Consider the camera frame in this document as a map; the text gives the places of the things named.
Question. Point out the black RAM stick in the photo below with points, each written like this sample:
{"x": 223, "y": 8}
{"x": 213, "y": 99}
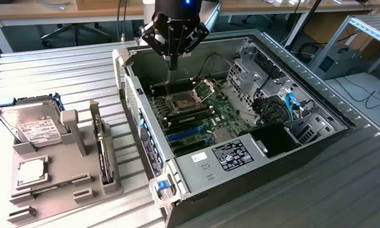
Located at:
{"x": 189, "y": 116}

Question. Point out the silver disk bay cage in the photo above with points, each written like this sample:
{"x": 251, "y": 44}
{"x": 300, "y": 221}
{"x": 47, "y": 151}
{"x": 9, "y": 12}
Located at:
{"x": 274, "y": 86}

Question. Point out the green motherboard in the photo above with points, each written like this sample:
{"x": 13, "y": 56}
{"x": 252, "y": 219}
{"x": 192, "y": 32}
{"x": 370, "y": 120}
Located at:
{"x": 228, "y": 111}

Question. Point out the black office chair base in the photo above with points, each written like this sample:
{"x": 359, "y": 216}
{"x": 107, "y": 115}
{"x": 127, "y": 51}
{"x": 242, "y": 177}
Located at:
{"x": 266, "y": 17}

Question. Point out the open black PC case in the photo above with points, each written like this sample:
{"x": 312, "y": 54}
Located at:
{"x": 256, "y": 178}

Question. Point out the thin locking lever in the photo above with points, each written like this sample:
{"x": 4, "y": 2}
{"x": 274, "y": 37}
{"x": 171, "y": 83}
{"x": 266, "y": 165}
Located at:
{"x": 168, "y": 92}

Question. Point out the CPU socket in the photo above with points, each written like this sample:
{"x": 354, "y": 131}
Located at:
{"x": 181, "y": 103}

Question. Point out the blue expansion slot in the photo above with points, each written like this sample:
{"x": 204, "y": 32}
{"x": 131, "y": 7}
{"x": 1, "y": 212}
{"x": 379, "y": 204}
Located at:
{"x": 183, "y": 134}

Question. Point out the metal socket cover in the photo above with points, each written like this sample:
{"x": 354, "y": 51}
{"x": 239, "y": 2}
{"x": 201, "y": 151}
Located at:
{"x": 208, "y": 83}

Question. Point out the green RAM stick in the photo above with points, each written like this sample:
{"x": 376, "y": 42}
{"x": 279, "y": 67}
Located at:
{"x": 63, "y": 184}

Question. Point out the silver CPU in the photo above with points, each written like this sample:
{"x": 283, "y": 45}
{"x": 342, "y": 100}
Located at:
{"x": 31, "y": 172}

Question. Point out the grey office chair base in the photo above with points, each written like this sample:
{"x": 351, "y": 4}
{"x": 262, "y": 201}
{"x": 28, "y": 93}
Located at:
{"x": 76, "y": 29}

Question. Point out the silver hard disk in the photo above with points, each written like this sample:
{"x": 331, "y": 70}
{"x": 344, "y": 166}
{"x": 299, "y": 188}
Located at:
{"x": 35, "y": 128}

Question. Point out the grey parts rack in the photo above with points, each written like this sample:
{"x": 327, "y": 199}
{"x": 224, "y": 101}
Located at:
{"x": 67, "y": 164}

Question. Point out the brown cardboard box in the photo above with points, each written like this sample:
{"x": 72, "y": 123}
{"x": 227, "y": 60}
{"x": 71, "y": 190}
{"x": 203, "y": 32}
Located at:
{"x": 97, "y": 3}

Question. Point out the silver power supply unit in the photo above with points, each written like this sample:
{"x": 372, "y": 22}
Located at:
{"x": 196, "y": 175}

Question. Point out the silver chipset heatsink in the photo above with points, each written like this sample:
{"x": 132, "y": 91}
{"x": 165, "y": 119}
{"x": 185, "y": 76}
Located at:
{"x": 223, "y": 134}

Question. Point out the blue disk caddy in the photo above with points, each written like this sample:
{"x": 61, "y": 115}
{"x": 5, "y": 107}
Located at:
{"x": 59, "y": 105}

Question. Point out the grey control box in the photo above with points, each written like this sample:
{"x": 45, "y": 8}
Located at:
{"x": 339, "y": 61}

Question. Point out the aluminium slat table frame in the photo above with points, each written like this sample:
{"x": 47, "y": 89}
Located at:
{"x": 374, "y": 26}

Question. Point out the Nvidia Quadro graphics card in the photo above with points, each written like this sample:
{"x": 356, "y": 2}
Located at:
{"x": 105, "y": 156}

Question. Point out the blue slot retention clip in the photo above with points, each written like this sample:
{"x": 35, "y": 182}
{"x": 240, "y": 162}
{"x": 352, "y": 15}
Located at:
{"x": 153, "y": 145}
{"x": 149, "y": 135}
{"x": 141, "y": 124}
{"x": 159, "y": 161}

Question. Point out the blue case latch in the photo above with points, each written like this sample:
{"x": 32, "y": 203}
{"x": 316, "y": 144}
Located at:
{"x": 161, "y": 185}

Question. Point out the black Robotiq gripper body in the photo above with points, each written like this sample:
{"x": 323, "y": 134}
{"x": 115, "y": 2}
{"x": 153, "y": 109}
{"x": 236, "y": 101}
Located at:
{"x": 177, "y": 14}

